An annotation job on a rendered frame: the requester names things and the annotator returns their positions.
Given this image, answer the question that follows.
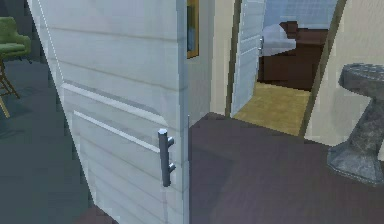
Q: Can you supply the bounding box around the white bathroom sink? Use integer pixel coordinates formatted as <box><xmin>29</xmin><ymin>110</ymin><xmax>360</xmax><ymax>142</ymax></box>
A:
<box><xmin>261</xmin><ymin>23</ymin><xmax>298</xmax><ymax>57</ymax></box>

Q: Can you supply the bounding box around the white panelled room door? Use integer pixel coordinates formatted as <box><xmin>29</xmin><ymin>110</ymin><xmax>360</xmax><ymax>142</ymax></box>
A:
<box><xmin>26</xmin><ymin>0</ymin><xmax>191</xmax><ymax>224</ymax></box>

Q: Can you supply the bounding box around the dark brown cabinet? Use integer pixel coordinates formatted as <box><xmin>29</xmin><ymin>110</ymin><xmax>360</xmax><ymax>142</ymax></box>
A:
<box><xmin>257</xmin><ymin>20</ymin><xmax>330</xmax><ymax>92</ymax></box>

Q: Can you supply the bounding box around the green chair with wooden legs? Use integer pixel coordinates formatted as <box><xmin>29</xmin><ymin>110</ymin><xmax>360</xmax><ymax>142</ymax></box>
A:
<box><xmin>0</xmin><ymin>16</ymin><xmax>33</xmax><ymax>119</ymax></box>

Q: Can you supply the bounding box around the grey bar door handle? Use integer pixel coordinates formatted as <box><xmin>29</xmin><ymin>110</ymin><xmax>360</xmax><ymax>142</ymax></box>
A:
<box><xmin>157</xmin><ymin>128</ymin><xmax>177</xmax><ymax>188</ymax></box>

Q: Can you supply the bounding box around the yellow framed wall picture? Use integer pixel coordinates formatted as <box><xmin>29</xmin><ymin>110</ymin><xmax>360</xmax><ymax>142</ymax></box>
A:
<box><xmin>186</xmin><ymin>0</ymin><xmax>200</xmax><ymax>60</ymax></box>

